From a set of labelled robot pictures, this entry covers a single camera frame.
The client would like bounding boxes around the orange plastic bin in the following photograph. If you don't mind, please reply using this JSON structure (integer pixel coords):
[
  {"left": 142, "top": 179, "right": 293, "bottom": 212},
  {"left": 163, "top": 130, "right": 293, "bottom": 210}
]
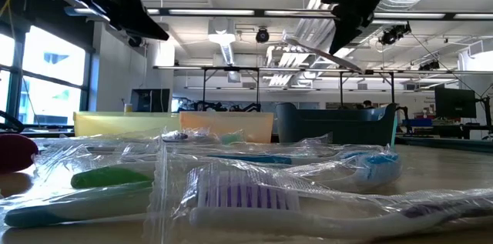
[{"left": 179, "top": 111, "right": 275, "bottom": 144}]

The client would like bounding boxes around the magenta cloth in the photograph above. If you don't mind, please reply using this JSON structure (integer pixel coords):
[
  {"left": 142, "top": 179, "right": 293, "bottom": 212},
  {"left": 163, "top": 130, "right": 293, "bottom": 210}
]
[{"left": 0, "top": 133, "right": 39, "bottom": 175}]

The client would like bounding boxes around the blue box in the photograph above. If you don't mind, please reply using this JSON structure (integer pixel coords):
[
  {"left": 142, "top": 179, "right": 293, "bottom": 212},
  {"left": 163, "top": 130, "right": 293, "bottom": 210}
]
[{"left": 402, "top": 118, "right": 434, "bottom": 128}]

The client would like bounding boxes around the dark green plastic basket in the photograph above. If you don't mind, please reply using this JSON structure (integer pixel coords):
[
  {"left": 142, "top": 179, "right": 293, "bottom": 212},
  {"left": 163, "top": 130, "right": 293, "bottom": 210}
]
[{"left": 275, "top": 102, "right": 397, "bottom": 149}]

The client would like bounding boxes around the large black framed window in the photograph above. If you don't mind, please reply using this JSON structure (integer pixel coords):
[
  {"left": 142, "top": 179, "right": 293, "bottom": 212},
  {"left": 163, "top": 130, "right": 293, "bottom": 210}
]
[{"left": 0, "top": 24, "right": 93, "bottom": 128}]

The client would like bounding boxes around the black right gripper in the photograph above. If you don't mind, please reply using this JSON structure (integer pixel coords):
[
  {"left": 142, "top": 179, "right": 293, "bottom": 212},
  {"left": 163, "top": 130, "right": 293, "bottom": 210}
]
[{"left": 329, "top": 3, "right": 375, "bottom": 56}]

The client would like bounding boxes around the yellow plastic bin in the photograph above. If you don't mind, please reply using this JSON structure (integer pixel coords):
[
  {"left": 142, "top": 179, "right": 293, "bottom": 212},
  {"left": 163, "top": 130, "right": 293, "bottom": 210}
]
[{"left": 72, "top": 111, "right": 182, "bottom": 138}]

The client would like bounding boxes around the black desk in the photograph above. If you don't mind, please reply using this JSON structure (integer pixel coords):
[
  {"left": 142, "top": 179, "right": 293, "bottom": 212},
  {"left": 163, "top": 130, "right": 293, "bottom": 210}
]
[{"left": 396, "top": 122, "right": 493, "bottom": 140}]

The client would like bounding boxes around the black beam with light strips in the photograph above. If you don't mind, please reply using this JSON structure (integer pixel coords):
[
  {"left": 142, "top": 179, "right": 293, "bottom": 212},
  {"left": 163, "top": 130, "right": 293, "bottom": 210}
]
[{"left": 65, "top": 6, "right": 493, "bottom": 22}]

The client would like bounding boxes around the wrapped pink toothbrush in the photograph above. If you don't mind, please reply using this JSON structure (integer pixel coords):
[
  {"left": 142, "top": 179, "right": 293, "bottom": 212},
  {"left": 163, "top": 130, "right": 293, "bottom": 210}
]
[{"left": 161, "top": 128, "right": 211, "bottom": 145}]

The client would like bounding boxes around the black computer monitor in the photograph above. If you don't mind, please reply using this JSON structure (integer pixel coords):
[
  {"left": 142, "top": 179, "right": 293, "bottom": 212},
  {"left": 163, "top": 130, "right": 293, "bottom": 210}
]
[
  {"left": 434, "top": 87, "right": 478, "bottom": 119},
  {"left": 130, "top": 89, "right": 171, "bottom": 113}
]

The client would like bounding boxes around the silver ventilation duct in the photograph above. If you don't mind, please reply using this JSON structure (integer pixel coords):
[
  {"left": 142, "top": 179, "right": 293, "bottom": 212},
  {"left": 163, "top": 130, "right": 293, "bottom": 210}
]
[{"left": 265, "top": 0, "right": 351, "bottom": 88}]

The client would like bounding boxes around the teal plastic bin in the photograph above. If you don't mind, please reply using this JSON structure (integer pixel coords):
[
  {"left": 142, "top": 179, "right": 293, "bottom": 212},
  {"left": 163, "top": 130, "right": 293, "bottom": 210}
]
[{"left": 391, "top": 115, "right": 400, "bottom": 148}]

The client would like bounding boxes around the black metal gantry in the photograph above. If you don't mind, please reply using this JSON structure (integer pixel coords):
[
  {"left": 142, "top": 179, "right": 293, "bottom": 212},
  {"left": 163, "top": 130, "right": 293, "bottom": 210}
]
[
  {"left": 261, "top": 69, "right": 397, "bottom": 109},
  {"left": 153, "top": 65, "right": 263, "bottom": 113}
]

